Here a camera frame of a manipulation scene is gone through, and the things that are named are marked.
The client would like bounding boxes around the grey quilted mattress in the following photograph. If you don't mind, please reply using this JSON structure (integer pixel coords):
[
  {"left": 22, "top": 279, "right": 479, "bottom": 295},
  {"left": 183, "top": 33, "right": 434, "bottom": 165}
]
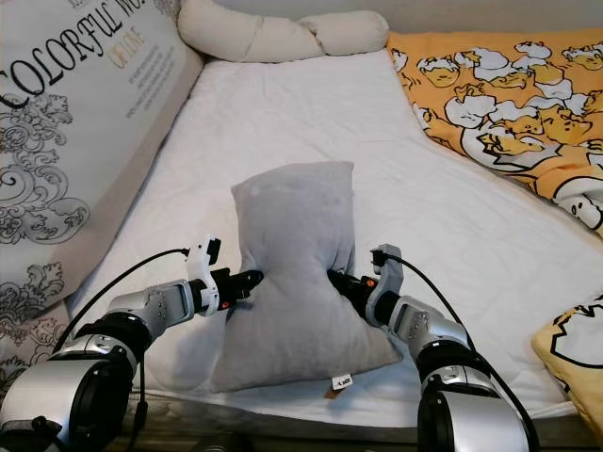
[{"left": 151, "top": 395, "right": 603, "bottom": 445}]

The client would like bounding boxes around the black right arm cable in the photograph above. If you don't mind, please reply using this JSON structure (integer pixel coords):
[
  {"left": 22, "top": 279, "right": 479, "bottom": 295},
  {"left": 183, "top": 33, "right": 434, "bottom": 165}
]
[{"left": 386, "top": 252, "right": 543, "bottom": 452}]

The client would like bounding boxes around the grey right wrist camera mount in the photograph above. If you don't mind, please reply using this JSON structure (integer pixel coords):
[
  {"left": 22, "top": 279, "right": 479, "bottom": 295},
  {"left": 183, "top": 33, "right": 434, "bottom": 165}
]
[{"left": 372, "top": 245, "right": 405, "bottom": 304}]

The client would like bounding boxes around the grey plush pillow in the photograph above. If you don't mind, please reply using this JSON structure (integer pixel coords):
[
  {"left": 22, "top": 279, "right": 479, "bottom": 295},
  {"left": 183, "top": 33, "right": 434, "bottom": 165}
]
[{"left": 209, "top": 160, "right": 404, "bottom": 395}]

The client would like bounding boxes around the white ornament print headboard cushion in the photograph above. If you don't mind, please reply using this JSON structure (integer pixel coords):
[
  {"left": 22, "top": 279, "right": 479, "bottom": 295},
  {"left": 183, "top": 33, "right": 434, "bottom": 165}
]
[{"left": 0, "top": 0, "right": 205, "bottom": 396}]

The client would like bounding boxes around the yellow cartoon print blanket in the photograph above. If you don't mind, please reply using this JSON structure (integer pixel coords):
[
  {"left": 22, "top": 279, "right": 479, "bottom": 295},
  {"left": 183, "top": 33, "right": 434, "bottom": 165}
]
[{"left": 386, "top": 30, "right": 603, "bottom": 417}]

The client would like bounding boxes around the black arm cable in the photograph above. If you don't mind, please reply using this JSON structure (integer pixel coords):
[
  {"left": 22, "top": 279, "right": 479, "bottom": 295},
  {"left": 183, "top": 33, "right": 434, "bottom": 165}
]
[
  {"left": 57, "top": 248, "right": 191, "bottom": 427},
  {"left": 386, "top": 252, "right": 543, "bottom": 452}
]

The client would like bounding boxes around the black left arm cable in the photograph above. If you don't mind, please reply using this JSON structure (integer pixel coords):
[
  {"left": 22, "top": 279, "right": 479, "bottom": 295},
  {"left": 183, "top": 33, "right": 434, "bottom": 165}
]
[{"left": 57, "top": 248, "right": 191, "bottom": 427}]

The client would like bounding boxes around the white quilted mattress pad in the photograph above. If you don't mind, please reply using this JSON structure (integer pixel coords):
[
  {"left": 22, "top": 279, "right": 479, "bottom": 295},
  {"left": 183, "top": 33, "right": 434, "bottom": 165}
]
[{"left": 71, "top": 47, "right": 576, "bottom": 420}]

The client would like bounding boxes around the dark robot foot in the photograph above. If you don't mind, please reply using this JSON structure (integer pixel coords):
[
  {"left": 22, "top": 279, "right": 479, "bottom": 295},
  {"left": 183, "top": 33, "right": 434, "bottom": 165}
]
[{"left": 190, "top": 435, "right": 246, "bottom": 452}]

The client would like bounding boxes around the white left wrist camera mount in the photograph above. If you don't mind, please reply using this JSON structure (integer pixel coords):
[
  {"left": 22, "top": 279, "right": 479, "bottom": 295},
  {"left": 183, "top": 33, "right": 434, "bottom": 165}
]
[{"left": 188, "top": 237, "right": 223, "bottom": 317}]

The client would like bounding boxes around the beige bolster pillow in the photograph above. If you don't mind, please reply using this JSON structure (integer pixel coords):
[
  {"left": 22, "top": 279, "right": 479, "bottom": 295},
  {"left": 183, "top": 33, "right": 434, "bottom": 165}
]
[{"left": 177, "top": 0, "right": 389, "bottom": 63}]

